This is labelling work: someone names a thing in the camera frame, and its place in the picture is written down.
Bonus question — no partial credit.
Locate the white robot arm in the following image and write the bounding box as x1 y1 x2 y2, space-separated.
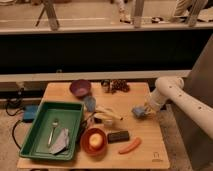
145 76 213 139

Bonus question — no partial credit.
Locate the orange carrot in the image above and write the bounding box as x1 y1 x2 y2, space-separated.
118 137 142 154

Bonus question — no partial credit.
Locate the bunch of dark grapes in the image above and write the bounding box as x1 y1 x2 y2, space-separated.
111 79 130 93

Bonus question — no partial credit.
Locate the black rectangular block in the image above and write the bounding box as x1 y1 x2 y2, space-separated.
107 131 130 143

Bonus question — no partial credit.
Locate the yellow banana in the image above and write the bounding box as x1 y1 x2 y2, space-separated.
94 106 123 120

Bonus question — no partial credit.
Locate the grey cabinet side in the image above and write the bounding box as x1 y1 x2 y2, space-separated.
172 34 213 171

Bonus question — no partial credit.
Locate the yellow apple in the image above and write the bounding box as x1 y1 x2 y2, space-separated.
89 133 103 149

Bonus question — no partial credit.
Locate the purple bowl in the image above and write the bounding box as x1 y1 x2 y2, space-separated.
69 79 91 98

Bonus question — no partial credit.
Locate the grey folded cloth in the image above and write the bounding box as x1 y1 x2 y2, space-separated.
49 128 69 154

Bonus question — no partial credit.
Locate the metal fork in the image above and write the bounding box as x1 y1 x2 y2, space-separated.
47 119 59 147

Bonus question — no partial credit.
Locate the green plastic tray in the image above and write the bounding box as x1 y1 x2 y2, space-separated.
19 101 84 161

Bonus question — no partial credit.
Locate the blue power box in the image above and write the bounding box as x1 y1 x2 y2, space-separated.
22 105 38 123

